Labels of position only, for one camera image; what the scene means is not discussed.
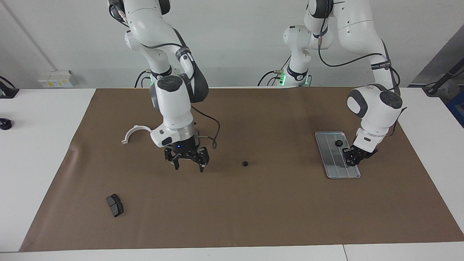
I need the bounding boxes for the blue crate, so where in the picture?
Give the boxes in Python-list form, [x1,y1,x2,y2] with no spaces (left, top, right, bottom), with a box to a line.
[446,91,464,127]

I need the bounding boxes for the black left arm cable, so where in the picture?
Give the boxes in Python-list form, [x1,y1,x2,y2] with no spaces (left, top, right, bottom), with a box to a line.
[318,0,407,137]

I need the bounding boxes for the white plastic half-ring clamp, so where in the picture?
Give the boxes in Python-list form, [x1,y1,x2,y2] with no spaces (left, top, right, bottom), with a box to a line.
[121,125,153,145]

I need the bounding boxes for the brown paper table mat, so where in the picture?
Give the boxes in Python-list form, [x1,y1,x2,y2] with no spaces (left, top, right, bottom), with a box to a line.
[19,86,464,252]

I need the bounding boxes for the black tripod stand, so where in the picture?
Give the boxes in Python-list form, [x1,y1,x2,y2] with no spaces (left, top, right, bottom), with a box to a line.
[422,58,464,95]

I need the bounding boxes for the stacked dark grey brake pads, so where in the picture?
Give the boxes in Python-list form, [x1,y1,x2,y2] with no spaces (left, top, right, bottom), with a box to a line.
[106,194,124,218]

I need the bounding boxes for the left arm base cable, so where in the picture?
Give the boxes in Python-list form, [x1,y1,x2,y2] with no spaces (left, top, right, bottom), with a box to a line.
[257,54,287,87]

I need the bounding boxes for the black clamp base with cable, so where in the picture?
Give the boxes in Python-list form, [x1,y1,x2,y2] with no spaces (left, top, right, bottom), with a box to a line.
[0,76,19,99]

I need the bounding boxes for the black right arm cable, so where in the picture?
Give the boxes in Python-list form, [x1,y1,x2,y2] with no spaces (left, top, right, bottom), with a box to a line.
[140,33,220,150]

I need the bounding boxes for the white wall conduit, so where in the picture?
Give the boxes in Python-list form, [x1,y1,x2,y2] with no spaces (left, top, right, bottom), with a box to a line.
[4,0,58,72]

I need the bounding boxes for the silver ribbed metal tray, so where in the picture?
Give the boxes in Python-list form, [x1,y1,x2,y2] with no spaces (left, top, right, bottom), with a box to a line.
[315,131,361,179]

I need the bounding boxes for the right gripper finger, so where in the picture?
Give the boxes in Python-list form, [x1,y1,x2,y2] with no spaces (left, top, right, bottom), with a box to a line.
[164,148,182,171]
[190,146,210,173]

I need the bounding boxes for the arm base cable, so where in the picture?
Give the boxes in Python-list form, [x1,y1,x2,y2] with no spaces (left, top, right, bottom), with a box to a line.
[135,70,151,88]
[257,54,287,87]

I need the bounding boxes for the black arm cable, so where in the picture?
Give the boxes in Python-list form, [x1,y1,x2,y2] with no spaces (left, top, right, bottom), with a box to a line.
[318,0,407,137]
[140,33,220,150]

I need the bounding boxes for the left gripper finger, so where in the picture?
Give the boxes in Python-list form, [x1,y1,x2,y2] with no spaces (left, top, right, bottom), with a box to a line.
[343,145,358,162]
[349,152,367,167]

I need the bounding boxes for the white wall socket box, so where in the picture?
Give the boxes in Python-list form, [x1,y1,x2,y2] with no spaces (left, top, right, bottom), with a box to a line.
[37,70,75,88]

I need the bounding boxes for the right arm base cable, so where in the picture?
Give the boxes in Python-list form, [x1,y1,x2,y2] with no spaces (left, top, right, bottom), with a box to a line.
[135,70,151,88]

